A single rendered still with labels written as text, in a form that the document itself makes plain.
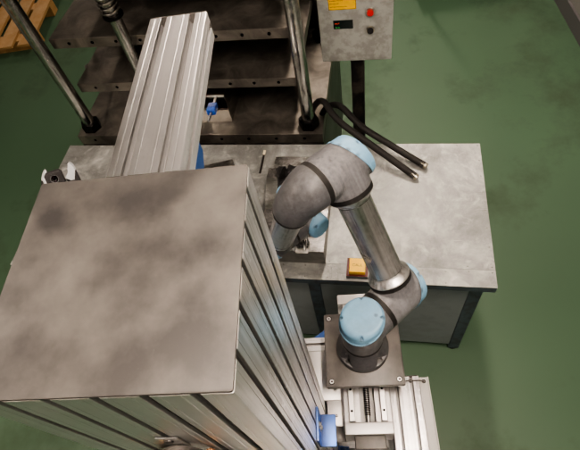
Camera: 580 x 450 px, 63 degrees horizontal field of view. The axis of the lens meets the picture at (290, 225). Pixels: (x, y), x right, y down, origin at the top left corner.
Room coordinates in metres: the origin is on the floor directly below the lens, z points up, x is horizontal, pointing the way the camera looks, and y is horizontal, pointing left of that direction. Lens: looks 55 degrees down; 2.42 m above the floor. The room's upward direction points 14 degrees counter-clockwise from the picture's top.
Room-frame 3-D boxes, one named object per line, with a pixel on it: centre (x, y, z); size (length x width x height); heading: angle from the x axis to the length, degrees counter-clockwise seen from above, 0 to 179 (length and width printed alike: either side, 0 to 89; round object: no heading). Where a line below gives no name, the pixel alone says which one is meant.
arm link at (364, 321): (0.47, -0.13, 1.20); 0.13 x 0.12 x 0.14; 119
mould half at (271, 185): (1.18, -0.05, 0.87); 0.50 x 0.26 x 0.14; 161
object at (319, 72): (2.21, 0.22, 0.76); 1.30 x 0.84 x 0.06; 71
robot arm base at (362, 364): (0.47, -0.12, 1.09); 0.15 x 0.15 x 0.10
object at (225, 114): (2.12, 0.20, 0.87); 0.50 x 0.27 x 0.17; 161
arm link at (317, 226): (0.83, -0.05, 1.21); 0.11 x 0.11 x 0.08; 29
